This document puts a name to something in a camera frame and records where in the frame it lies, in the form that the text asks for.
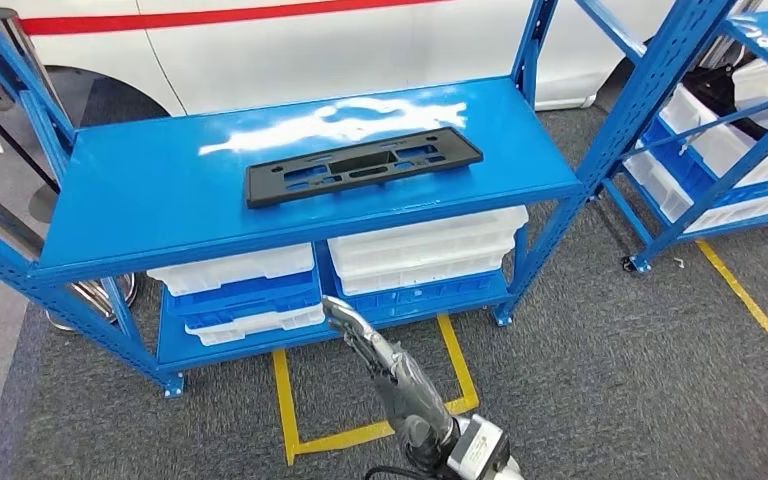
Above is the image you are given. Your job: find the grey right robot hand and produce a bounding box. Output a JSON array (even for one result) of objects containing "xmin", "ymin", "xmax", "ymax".
[{"xmin": 321, "ymin": 295, "xmax": 458, "ymax": 439}]

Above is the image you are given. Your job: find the black plastic frame part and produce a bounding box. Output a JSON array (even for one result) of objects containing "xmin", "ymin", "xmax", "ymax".
[{"xmin": 244, "ymin": 126, "xmax": 485, "ymax": 211}]

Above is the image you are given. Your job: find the black irregular part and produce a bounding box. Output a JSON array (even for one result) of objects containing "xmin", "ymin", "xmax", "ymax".
[{"xmin": 682, "ymin": 62, "xmax": 768, "ymax": 154}]

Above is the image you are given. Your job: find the wide blue plastic bin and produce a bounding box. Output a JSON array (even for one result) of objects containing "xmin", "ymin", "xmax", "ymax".
[{"xmin": 334, "ymin": 268, "xmax": 511, "ymax": 313}]

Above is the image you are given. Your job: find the wide white plastic bin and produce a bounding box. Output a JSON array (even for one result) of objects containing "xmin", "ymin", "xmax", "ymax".
[
  {"xmin": 326, "ymin": 205, "xmax": 531, "ymax": 276},
  {"xmin": 337, "ymin": 248, "xmax": 516, "ymax": 297}
]

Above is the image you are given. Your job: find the white car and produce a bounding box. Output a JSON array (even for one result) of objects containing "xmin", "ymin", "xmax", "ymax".
[{"xmin": 0, "ymin": 0, "xmax": 766, "ymax": 155}]

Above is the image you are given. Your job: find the black barrier belt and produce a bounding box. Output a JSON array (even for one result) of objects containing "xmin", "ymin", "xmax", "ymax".
[{"xmin": 0, "ymin": 80, "xmax": 62, "ymax": 195}]

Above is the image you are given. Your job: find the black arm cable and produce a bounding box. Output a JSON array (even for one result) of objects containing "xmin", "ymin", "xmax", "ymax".
[{"xmin": 364, "ymin": 464, "xmax": 428, "ymax": 480}]

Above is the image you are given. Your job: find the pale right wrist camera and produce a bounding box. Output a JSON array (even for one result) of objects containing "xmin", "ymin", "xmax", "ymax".
[{"xmin": 448, "ymin": 413, "xmax": 512, "ymax": 480}]

